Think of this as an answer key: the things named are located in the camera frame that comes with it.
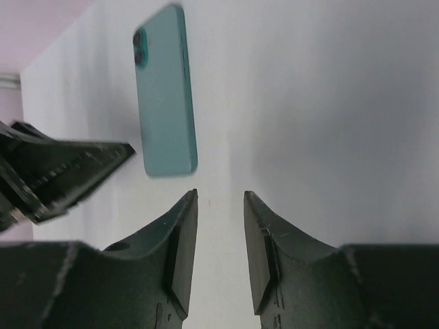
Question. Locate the left aluminium corner post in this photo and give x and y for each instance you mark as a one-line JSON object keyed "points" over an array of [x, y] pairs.
{"points": [[10, 81]]}

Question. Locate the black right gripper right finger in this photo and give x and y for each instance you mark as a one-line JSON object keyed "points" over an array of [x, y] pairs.
{"points": [[298, 281]]}

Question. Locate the teal blue phone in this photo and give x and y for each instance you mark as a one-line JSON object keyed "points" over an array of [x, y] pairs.
{"points": [[164, 94]]}

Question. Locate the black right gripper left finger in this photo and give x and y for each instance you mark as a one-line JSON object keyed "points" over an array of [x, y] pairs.
{"points": [[141, 281]]}

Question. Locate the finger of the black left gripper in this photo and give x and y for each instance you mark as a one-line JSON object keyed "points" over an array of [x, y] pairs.
{"points": [[42, 178]]}

